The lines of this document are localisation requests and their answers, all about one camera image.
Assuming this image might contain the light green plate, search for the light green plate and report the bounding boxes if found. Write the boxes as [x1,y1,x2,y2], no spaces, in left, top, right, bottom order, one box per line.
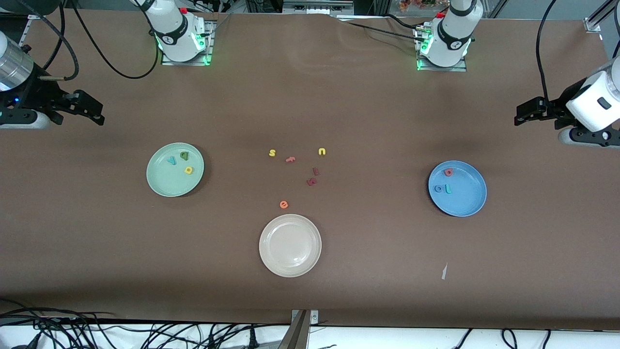
[146,142,205,198]

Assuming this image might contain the blue plate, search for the blue plate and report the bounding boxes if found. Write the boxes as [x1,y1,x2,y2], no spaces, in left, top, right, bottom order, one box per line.
[428,160,487,217]

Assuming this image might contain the orange artificial flowers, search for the orange artificial flowers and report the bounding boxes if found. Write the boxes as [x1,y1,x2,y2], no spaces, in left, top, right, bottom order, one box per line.
[400,0,449,13]

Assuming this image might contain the brown table cover sheet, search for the brown table cover sheet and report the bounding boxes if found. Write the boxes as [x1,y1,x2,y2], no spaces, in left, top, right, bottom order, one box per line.
[0,9,620,331]

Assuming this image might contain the grey metal device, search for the grey metal device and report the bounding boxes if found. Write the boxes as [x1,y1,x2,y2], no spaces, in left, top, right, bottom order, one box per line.
[282,0,354,15]

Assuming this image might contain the beige plate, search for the beige plate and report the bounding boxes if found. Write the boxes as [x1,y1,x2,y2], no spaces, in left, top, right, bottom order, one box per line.
[259,214,322,278]

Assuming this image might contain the small metal mounting plate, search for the small metal mounting plate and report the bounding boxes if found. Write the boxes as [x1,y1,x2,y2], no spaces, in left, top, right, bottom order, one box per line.
[291,310,319,326]

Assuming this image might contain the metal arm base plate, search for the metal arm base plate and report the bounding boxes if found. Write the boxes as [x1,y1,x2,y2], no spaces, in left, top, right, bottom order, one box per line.
[414,23,468,72]
[161,19,216,66]

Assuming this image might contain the aluminium frame corner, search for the aluminium frame corner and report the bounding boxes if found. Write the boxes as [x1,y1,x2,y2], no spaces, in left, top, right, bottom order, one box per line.
[584,0,620,33]

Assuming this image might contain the thin black table cable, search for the thin black table cable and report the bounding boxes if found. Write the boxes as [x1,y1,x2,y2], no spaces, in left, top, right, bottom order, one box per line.
[339,19,422,42]
[385,14,419,30]

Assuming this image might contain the tangled black cables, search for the tangled black cables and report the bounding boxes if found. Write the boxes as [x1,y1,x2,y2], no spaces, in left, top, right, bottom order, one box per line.
[0,298,291,349]

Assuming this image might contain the grey metal post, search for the grey metal post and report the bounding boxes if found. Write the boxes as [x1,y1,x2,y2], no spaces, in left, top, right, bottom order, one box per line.
[277,310,310,349]

